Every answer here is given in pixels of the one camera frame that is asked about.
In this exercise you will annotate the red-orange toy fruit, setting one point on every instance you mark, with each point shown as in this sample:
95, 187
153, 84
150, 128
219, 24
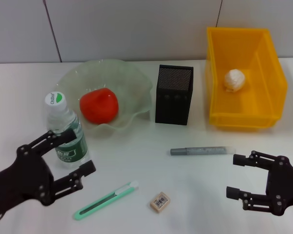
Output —
98, 106

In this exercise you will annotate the mint green utility knife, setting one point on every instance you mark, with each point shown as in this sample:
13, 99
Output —
105, 198

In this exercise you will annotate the clear water bottle green label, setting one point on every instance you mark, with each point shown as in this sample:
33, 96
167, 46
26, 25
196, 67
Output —
63, 122

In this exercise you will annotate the black mesh pen holder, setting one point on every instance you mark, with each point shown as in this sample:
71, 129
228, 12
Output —
172, 107

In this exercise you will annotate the beige eraser with barcode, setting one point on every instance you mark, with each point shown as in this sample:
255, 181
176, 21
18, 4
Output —
160, 202

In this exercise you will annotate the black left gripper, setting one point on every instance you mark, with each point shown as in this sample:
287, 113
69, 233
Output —
22, 180

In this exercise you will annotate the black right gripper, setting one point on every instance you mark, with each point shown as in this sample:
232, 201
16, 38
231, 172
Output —
288, 185

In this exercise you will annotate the frosted green glass fruit bowl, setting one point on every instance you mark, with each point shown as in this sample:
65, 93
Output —
134, 92

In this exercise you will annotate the white paper ball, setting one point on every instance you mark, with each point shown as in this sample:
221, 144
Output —
235, 81

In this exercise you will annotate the yellow plastic bin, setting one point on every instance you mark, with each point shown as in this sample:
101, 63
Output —
249, 109

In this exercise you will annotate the grey marker pen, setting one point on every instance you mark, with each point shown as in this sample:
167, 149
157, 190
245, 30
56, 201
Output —
200, 151

